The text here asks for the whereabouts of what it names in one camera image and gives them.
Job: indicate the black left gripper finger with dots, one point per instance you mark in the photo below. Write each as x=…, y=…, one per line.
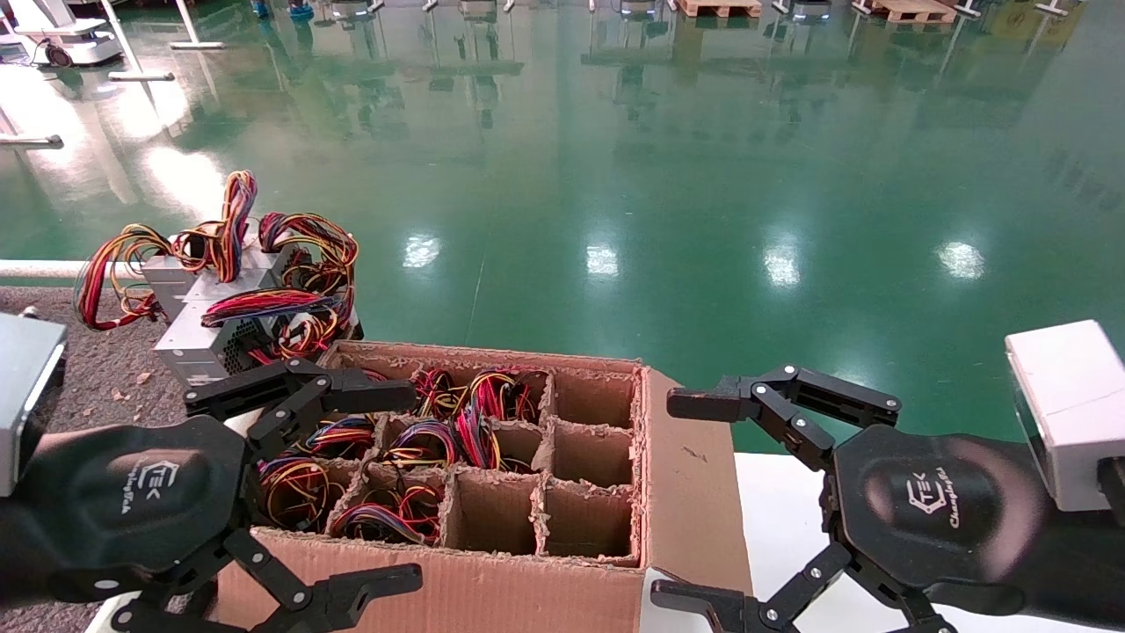
x=369, y=391

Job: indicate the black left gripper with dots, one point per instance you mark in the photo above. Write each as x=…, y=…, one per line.
x=132, y=501

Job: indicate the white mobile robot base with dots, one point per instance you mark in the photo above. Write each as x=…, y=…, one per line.
x=79, y=44

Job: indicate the grey mobile robot base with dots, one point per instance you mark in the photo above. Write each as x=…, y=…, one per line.
x=810, y=9
x=637, y=7

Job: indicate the white table leg stand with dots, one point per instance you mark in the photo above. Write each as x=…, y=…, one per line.
x=198, y=44
x=31, y=139
x=141, y=76

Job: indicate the wooden pallet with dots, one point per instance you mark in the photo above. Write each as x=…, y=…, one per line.
x=914, y=12
x=716, y=9

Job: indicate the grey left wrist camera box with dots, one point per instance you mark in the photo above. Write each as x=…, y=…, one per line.
x=22, y=396

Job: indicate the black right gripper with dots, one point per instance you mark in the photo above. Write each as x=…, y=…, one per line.
x=932, y=510

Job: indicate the cardboard cell divider insert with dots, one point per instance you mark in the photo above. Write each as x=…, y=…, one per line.
x=589, y=453

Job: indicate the brown cardboard box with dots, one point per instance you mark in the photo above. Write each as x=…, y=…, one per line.
x=685, y=492

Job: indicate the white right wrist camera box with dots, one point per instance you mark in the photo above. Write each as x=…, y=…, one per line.
x=1072, y=396

